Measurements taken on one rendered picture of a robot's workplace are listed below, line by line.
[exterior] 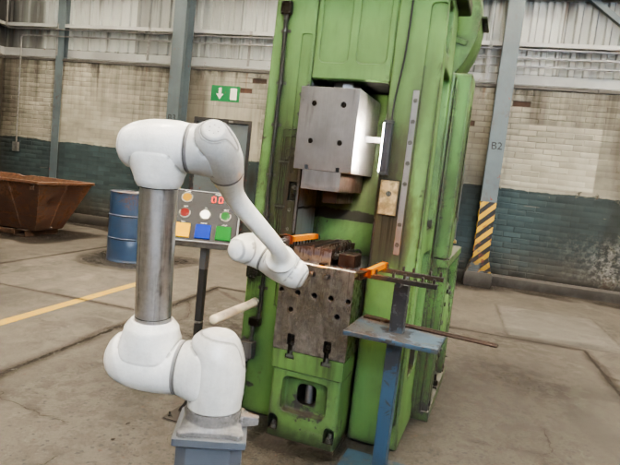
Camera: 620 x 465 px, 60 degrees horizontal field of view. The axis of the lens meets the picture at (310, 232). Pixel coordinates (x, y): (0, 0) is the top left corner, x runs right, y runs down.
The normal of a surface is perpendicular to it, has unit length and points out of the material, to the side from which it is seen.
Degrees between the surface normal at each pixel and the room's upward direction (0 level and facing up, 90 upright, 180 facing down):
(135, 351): 91
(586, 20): 90
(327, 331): 90
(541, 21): 90
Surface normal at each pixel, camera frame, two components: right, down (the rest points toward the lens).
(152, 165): -0.13, 0.27
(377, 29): -0.35, 0.06
